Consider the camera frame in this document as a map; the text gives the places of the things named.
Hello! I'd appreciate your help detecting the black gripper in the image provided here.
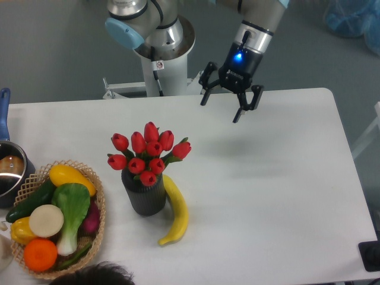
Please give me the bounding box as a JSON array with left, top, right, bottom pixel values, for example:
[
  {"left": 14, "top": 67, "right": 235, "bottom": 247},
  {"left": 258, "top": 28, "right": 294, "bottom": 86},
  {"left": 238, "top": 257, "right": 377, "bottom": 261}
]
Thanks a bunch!
[{"left": 198, "top": 43, "right": 264, "bottom": 124}]

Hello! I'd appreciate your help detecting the red tulip bouquet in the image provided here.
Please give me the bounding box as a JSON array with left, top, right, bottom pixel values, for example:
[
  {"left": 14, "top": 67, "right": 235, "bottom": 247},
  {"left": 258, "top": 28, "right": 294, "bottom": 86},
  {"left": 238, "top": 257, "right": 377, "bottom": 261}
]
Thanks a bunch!
[{"left": 107, "top": 122, "right": 192, "bottom": 187}]

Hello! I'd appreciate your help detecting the dark grey ribbed vase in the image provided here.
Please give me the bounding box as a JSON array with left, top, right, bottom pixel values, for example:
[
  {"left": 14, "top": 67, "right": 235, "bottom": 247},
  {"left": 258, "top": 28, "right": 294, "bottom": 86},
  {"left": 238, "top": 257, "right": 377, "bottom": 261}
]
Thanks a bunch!
[{"left": 121, "top": 169, "right": 166, "bottom": 216}]

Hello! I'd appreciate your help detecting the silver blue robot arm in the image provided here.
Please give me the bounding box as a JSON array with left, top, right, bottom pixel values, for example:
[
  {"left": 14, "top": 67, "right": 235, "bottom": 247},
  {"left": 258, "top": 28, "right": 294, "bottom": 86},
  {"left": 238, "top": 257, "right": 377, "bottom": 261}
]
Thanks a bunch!
[{"left": 105, "top": 1, "right": 289, "bottom": 122}]

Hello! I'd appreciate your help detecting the yellow banana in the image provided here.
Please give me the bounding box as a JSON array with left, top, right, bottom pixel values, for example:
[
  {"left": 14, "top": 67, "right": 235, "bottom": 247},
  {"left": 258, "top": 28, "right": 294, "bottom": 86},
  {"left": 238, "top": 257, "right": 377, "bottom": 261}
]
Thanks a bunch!
[{"left": 158, "top": 175, "right": 189, "bottom": 246}]

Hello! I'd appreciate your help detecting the blue plastic bag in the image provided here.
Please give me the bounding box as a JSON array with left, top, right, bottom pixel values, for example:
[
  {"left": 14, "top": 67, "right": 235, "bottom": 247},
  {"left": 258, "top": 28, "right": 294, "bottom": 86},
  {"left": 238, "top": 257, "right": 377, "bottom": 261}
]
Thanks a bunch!
[{"left": 324, "top": 1, "right": 379, "bottom": 55}]

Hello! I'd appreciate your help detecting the yellow squash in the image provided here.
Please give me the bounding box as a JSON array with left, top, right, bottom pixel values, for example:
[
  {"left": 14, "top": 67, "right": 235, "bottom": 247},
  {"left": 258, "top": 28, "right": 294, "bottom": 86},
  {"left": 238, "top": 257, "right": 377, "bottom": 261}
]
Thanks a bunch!
[{"left": 49, "top": 164, "right": 96, "bottom": 197}]

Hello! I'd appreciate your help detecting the green bok choy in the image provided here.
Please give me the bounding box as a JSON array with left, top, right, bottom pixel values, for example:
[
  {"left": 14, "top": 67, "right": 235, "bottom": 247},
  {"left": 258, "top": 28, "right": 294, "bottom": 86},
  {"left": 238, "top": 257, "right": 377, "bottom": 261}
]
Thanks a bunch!
[{"left": 52, "top": 183, "right": 90, "bottom": 256}]

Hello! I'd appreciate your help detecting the purple sweet potato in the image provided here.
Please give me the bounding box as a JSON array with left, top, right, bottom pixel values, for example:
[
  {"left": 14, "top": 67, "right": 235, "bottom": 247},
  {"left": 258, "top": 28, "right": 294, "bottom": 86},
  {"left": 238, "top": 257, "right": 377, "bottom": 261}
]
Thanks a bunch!
[{"left": 81, "top": 200, "right": 100, "bottom": 234}]

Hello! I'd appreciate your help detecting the black device at table edge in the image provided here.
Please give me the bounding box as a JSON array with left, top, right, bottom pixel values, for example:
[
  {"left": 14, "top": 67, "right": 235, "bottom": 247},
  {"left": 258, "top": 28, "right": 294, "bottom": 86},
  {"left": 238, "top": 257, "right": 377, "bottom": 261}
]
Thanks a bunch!
[{"left": 358, "top": 240, "right": 380, "bottom": 272}]

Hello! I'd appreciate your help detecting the dark green cucumber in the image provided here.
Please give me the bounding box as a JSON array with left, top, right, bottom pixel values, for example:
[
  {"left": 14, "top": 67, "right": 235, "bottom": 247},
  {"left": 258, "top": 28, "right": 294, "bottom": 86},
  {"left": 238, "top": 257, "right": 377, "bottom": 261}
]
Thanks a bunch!
[{"left": 5, "top": 179, "right": 56, "bottom": 223}]

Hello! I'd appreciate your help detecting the woven wicker basket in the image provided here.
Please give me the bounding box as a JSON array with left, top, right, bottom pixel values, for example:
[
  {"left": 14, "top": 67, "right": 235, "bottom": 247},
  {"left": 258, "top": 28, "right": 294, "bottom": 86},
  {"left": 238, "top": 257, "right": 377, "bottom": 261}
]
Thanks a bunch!
[{"left": 11, "top": 160, "right": 106, "bottom": 280}]

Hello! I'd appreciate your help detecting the green chili pepper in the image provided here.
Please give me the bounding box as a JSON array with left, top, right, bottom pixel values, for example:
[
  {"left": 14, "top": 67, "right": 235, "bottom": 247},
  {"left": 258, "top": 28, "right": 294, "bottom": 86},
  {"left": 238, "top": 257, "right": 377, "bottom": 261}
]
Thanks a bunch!
[{"left": 56, "top": 243, "right": 92, "bottom": 271}]

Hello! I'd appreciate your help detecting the person's dark hair head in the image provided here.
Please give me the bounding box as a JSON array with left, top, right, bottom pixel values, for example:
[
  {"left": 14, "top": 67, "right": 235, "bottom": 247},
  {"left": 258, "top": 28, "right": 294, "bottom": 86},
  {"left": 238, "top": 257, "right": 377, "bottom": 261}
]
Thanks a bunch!
[{"left": 50, "top": 262, "right": 135, "bottom": 285}]

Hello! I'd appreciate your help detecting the white round radish slice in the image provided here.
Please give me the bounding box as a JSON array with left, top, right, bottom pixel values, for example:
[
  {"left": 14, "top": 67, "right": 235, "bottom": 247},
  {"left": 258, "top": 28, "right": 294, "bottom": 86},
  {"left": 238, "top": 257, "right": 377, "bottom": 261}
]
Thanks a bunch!
[{"left": 29, "top": 204, "right": 64, "bottom": 238}]

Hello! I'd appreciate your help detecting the orange fruit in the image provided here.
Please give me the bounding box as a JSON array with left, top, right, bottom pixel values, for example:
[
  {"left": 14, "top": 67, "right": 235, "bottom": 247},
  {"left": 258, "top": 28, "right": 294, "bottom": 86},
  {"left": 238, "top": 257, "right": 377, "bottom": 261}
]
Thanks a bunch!
[{"left": 23, "top": 238, "right": 58, "bottom": 272}]

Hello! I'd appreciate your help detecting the yellow bell pepper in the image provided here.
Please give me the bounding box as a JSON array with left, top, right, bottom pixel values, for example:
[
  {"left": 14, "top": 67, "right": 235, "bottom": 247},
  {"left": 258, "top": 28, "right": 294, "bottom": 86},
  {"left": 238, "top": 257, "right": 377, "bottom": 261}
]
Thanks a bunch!
[{"left": 11, "top": 217, "right": 37, "bottom": 245}]

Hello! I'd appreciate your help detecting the white garlic piece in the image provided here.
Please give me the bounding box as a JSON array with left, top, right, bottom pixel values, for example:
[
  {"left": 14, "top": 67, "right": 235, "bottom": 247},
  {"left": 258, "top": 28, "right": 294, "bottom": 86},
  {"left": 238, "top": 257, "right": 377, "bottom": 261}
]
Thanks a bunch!
[{"left": 0, "top": 221, "right": 8, "bottom": 232}]

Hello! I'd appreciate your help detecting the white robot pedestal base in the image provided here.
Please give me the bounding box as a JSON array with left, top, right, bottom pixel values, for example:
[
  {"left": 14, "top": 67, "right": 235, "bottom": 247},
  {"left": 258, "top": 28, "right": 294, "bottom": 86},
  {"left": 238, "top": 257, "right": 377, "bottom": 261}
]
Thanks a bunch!
[{"left": 103, "top": 48, "right": 202, "bottom": 99}]

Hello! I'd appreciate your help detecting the blue handled saucepan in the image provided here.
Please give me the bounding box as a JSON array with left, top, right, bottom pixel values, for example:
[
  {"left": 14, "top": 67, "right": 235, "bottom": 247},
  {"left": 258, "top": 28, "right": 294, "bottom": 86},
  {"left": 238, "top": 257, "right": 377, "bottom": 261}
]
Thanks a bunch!
[{"left": 1, "top": 88, "right": 35, "bottom": 208}]

